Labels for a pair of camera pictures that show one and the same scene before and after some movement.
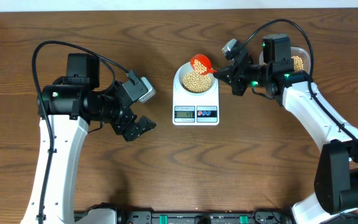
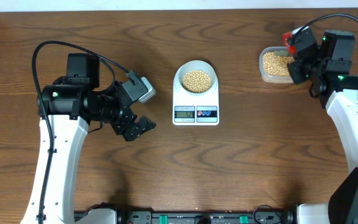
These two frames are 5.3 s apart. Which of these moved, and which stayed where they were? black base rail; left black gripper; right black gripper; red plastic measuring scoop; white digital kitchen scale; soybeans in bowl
Moved: right black gripper; red plastic measuring scoop
Stayed: soybeans in bowl; left black gripper; black base rail; white digital kitchen scale
